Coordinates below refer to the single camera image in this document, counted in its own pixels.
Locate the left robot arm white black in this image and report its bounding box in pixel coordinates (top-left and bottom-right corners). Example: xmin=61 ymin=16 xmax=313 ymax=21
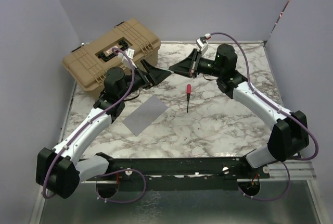
xmin=36 ymin=60 xmax=171 ymax=199

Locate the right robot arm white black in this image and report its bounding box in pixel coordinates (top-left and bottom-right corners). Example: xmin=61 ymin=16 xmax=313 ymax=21
xmin=169 ymin=44 xmax=309 ymax=178

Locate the red handled screwdriver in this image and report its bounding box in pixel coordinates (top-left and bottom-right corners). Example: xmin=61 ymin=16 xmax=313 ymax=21
xmin=186 ymin=84 xmax=191 ymax=113

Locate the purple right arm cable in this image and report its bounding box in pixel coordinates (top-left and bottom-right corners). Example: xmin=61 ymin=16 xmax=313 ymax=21
xmin=210 ymin=31 xmax=319 ymax=201

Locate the aluminium extrusion frame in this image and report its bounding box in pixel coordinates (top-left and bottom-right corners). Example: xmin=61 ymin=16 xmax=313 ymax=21
xmin=268 ymin=160 xmax=316 ymax=181

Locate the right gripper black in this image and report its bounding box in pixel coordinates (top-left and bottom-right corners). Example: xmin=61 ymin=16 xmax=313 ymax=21
xmin=170 ymin=48 xmax=224 ymax=78

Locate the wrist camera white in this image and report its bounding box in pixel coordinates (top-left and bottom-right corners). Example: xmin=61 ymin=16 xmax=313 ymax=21
xmin=196 ymin=33 xmax=211 ymax=54
xmin=118 ymin=48 xmax=137 ymax=68

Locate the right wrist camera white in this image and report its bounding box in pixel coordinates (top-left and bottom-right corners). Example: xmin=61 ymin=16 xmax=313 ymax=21
xmin=196 ymin=33 xmax=211 ymax=54

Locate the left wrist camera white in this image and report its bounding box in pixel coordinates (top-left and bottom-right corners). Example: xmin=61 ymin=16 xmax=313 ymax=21
xmin=118 ymin=48 xmax=137 ymax=68

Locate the tan plastic tool case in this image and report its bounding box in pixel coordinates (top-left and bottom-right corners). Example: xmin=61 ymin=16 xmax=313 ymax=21
xmin=62 ymin=18 xmax=161 ymax=99

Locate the grey envelope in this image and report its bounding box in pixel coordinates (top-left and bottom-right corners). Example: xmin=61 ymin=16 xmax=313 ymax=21
xmin=123 ymin=95 xmax=168 ymax=136

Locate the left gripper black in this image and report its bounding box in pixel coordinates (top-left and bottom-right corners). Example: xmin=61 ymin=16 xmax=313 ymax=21
xmin=119 ymin=58 xmax=171 ymax=99

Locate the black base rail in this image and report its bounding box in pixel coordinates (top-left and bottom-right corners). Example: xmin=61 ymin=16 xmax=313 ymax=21
xmin=100 ymin=154 xmax=270 ymax=191

